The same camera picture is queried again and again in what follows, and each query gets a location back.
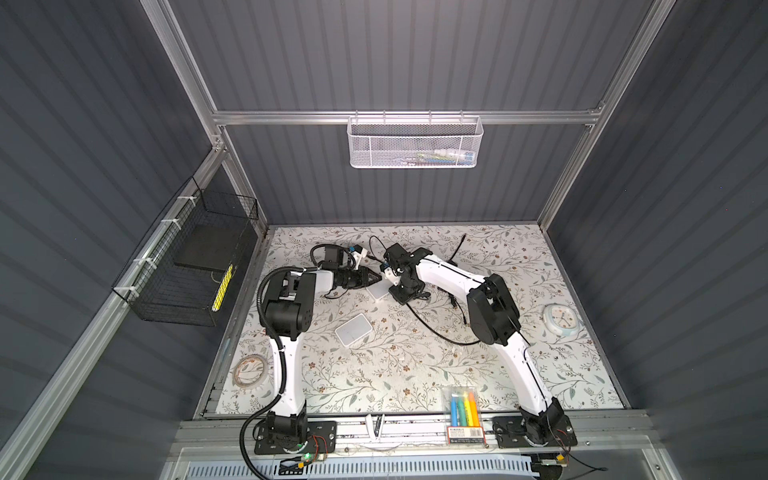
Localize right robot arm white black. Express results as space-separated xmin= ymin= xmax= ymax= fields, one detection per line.
xmin=384 ymin=243 xmax=567 ymax=446

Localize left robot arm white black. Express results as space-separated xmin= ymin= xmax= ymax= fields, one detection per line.
xmin=256 ymin=244 xmax=382 ymax=443

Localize floral table mat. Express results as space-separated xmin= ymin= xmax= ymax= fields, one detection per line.
xmin=215 ymin=224 xmax=625 ymax=415

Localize roll of clear tape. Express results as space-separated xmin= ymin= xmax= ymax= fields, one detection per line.
xmin=232 ymin=354 xmax=269 ymax=389

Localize black pad in basket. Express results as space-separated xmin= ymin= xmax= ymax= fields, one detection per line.
xmin=173 ymin=225 xmax=240 ymax=273

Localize white round clock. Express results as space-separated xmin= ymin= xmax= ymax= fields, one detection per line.
xmin=542 ymin=304 xmax=582 ymax=338

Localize box of coloured markers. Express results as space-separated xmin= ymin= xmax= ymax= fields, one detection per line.
xmin=443 ymin=386 xmax=486 ymax=445

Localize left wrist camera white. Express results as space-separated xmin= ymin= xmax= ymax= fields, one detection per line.
xmin=346 ymin=244 xmax=368 ymax=270

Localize white wire mesh basket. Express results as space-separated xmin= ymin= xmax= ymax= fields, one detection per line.
xmin=346 ymin=115 xmax=484 ymax=169

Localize black corrugated cable conduit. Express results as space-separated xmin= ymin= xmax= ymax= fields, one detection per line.
xmin=239 ymin=242 xmax=355 ymax=480

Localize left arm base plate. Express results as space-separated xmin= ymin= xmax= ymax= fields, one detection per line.
xmin=251 ymin=420 xmax=338 ymax=455

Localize black wire basket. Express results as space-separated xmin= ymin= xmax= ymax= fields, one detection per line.
xmin=113 ymin=182 xmax=259 ymax=327

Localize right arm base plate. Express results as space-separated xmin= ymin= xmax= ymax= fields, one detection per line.
xmin=491 ymin=414 xmax=578 ymax=449

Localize white perforated cable tray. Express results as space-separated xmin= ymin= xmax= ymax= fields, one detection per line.
xmin=182 ymin=454 xmax=535 ymax=480

